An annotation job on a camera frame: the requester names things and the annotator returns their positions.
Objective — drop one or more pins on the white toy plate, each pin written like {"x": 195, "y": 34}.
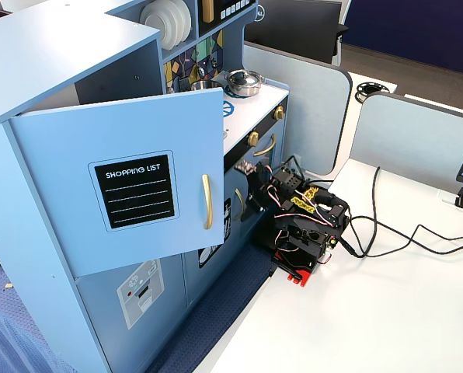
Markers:
{"x": 187, "y": 21}
{"x": 180, "y": 23}
{"x": 155, "y": 23}

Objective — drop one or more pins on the steel pan without lid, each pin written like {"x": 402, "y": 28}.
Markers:
{"x": 200, "y": 84}

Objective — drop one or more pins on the blue toy kitchen body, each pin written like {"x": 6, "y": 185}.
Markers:
{"x": 60, "y": 58}

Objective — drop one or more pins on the black panel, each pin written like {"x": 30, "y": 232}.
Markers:
{"x": 293, "y": 27}

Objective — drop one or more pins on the blue water dispenser door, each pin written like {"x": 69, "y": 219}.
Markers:
{"x": 99, "y": 318}

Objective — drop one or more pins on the light grey desk divider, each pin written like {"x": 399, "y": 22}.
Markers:
{"x": 410, "y": 136}
{"x": 313, "y": 116}

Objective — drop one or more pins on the small controller board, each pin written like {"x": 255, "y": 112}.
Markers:
{"x": 332, "y": 241}

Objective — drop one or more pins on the black filament spool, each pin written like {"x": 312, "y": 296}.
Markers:
{"x": 359, "y": 93}

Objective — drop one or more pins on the office chair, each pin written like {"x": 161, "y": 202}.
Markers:
{"x": 342, "y": 29}

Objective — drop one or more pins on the blue shopping list door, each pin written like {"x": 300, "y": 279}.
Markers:
{"x": 53, "y": 175}

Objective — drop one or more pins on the steel pot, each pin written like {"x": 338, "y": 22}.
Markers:
{"x": 247, "y": 91}

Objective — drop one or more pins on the red table clamp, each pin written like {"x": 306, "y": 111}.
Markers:
{"x": 299, "y": 277}

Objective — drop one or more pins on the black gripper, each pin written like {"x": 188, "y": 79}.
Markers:
{"x": 259, "y": 182}

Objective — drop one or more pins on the blue mesh fabric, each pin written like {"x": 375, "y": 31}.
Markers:
{"x": 14, "y": 342}

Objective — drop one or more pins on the steel ladle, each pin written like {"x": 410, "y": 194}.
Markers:
{"x": 201, "y": 72}

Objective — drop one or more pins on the gold stove knob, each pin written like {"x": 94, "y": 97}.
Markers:
{"x": 280, "y": 112}
{"x": 253, "y": 138}

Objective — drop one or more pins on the blue oven door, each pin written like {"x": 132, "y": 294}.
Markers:
{"x": 278, "y": 143}

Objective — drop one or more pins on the black toy microwave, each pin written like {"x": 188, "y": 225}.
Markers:
{"x": 216, "y": 28}

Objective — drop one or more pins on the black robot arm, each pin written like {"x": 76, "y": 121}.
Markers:
{"x": 313, "y": 233}

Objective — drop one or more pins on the steel slotted spatula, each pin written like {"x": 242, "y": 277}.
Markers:
{"x": 184, "y": 83}

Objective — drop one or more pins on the steel pot lid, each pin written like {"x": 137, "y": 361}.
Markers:
{"x": 241, "y": 77}

